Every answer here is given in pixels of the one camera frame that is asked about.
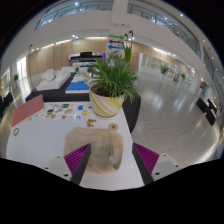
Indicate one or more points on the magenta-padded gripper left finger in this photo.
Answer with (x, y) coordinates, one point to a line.
(76, 160)

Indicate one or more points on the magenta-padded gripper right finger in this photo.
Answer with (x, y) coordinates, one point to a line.
(148, 160)

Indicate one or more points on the beige knitted towel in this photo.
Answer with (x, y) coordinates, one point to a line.
(96, 146)

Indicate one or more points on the small orange cutout piece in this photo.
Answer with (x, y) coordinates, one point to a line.
(90, 122)

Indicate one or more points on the small round orange piece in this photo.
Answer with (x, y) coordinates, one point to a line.
(113, 126)

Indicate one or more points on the white sheet with colourful stickers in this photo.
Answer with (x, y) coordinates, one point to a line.
(60, 112)

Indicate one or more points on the green plant in striped pot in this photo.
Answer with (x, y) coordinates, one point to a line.
(103, 106)

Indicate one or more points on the black display platform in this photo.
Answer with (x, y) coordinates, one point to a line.
(60, 95)

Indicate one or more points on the pink flat board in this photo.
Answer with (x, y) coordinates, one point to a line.
(28, 110)

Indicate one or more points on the blue model base board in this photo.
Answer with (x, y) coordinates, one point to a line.
(75, 87)

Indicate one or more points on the group of black chairs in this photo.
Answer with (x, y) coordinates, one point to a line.
(6, 101)
(206, 111)

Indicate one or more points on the pale building model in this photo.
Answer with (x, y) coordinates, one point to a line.
(85, 78)

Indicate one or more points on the distant potted plant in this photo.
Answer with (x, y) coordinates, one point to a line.
(16, 77)
(182, 76)
(164, 69)

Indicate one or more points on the tall black floor lamp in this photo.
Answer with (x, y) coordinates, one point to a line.
(130, 33)
(31, 66)
(125, 36)

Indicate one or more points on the black piano with purple screen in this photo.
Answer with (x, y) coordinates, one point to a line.
(85, 54)

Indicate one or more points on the white sign with coloured arrows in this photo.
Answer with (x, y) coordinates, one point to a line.
(115, 46)

